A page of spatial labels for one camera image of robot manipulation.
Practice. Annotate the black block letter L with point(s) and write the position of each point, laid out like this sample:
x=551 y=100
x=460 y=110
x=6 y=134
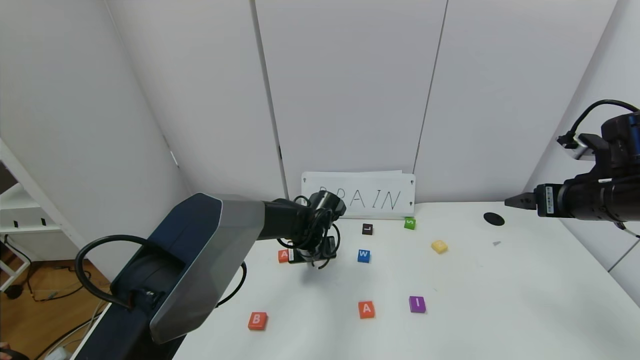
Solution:
x=367 y=229

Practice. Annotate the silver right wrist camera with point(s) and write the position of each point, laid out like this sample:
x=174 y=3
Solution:
x=580 y=150

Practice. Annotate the white wall panel bracket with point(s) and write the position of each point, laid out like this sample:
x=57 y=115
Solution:
x=175 y=160

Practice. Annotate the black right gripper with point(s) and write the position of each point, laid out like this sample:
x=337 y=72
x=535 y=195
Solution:
x=547 y=200

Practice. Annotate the blue block letter W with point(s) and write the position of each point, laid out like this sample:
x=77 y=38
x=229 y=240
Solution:
x=364 y=255

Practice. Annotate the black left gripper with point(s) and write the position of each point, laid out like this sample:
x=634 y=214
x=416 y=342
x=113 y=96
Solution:
x=298 y=256

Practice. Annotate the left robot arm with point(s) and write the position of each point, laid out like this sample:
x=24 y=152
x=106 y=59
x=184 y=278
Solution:
x=210 y=240

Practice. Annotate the yellow letter block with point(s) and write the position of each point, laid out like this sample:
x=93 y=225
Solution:
x=439 y=246

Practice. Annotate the black table grommet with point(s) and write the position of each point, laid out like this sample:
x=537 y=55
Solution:
x=493 y=219

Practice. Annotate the white power strip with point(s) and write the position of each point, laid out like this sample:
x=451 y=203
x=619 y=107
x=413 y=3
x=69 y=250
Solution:
x=56 y=354

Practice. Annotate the purple block letter I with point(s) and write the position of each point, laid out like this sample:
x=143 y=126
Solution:
x=417 y=304

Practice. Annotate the green block letter S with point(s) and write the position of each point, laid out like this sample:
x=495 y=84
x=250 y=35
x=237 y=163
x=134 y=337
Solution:
x=410 y=223

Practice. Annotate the white BRAIN sign board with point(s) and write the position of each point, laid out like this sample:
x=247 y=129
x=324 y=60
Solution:
x=380 y=197

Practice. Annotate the orange block letter B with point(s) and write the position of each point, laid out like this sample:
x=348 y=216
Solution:
x=257 y=320

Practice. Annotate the orange block letter A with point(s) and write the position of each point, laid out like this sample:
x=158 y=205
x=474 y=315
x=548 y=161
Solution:
x=283 y=256
x=366 y=309

